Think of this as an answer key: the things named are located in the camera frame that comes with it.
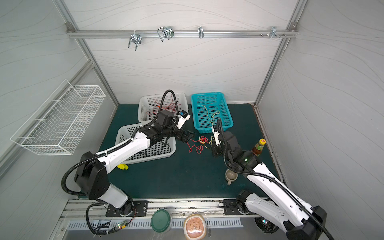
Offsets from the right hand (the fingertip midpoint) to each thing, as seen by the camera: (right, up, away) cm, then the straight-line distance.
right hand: (217, 136), depth 75 cm
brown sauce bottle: (+24, -8, +7) cm, 26 cm away
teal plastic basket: (-2, +17, +43) cm, 46 cm away
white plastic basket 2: (-57, +1, +20) cm, 61 cm away
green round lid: (-26, -34, -13) cm, 45 cm away
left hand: (-13, +4, +6) cm, 15 cm away
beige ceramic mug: (+9, -24, +8) cm, 27 cm away
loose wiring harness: (-46, -41, -7) cm, 62 cm away
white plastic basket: (-48, +19, +43) cm, 67 cm away
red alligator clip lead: (-36, +18, +44) cm, 59 cm away
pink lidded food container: (-12, -40, -9) cm, 43 cm away
